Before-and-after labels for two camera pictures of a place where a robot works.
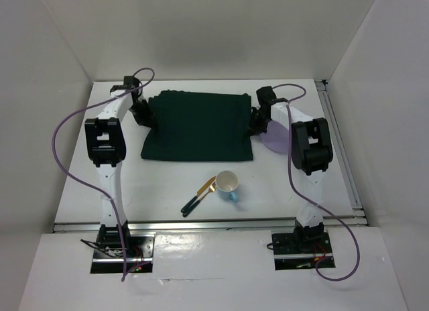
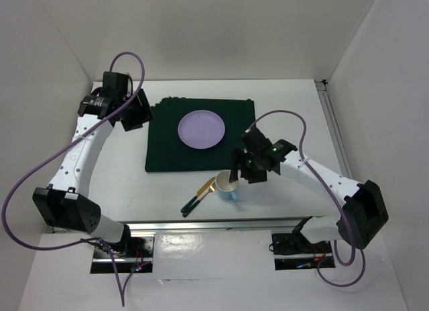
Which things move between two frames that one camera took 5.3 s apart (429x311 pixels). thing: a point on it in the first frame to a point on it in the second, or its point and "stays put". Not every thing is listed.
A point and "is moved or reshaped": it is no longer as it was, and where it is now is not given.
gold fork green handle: (212, 188) stays put
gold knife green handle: (200, 190) stays put
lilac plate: (276, 137) to (201, 129)
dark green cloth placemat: (199, 126) is moved or reshaped
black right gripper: (255, 129) to (260, 176)
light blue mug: (226, 183) stays put
